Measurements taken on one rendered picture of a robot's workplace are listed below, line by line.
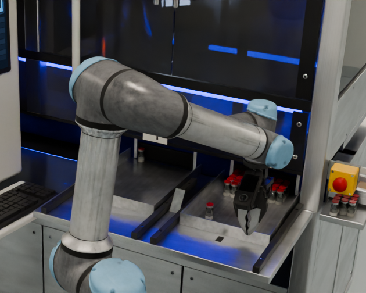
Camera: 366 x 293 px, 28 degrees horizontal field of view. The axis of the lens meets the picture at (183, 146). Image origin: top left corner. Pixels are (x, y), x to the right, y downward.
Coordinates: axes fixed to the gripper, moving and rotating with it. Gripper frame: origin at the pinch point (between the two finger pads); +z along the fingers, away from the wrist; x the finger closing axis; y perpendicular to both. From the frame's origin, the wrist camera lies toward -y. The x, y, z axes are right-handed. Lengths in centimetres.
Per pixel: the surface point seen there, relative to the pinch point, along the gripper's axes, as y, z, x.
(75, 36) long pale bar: 19, -39, 65
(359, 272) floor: 152, 89, -12
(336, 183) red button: 23.3, -9.0, -17.2
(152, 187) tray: 17.6, 2.9, 36.7
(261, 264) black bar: -11.3, 1.7, -7.8
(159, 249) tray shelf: -12.9, 4.5, 19.3
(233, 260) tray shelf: -9.7, 3.7, 0.0
